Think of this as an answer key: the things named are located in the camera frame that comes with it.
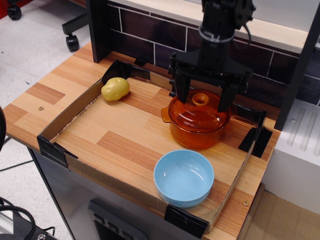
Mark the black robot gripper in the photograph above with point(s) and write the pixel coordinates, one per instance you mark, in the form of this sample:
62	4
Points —
209	64

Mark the orange transparent pot lid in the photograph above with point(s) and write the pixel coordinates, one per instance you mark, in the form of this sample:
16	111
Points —
199	114

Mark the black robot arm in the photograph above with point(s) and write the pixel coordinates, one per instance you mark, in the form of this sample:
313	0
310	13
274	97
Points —
221	19

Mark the orange transparent pot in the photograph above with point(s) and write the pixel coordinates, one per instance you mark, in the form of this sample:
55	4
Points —
196	140

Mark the cardboard fence with black tape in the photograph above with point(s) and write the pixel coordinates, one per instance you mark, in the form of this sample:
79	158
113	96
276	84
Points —
95	150

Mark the yellow plastic potato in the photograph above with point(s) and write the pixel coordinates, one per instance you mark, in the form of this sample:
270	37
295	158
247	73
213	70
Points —
115	88

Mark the light blue bowl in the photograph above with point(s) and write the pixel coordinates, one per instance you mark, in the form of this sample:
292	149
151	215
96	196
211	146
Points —
183	178

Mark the black office chair base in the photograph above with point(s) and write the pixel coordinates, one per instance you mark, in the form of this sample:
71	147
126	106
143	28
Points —
71	26

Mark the grey oven control panel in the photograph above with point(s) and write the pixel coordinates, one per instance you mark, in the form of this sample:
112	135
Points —
110	226

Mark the black upright post right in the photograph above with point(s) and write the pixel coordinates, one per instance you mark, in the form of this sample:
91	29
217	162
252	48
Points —
299	71

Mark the black upright post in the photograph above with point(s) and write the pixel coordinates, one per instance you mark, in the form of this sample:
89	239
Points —
99	28
299	71

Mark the black upright post left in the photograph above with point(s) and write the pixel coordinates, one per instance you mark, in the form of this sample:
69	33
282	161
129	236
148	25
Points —
99	28

